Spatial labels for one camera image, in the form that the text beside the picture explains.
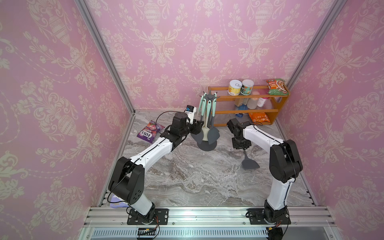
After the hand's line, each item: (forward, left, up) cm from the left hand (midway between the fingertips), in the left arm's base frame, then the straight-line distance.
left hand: (200, 122), depth 84 cm
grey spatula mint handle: (-14, -31, -22) cm, 40 cm away
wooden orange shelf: (+35, -62, -12) cm, 72 cm away
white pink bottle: (+20, -41, -1) cm, 45 cm away
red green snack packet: (+20, -46, +10) cm, 51 cm away
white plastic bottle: (+20, -35, -3) cm, 40 cm away
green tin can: (+18, -27, +12) cm, 34 cm away
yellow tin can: (+18, -20, +11) cm, 29 cm away
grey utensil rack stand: (-2, -4, -22) cm, 23 cm away
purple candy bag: (+6, +35, -19) cm, 40 cm away
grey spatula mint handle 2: (-1, -8, -10) cm, 13 cm away
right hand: (-5, -27, -16) cm, 32 cm away
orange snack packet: (+22, -46, -18) cm, 54 cm away
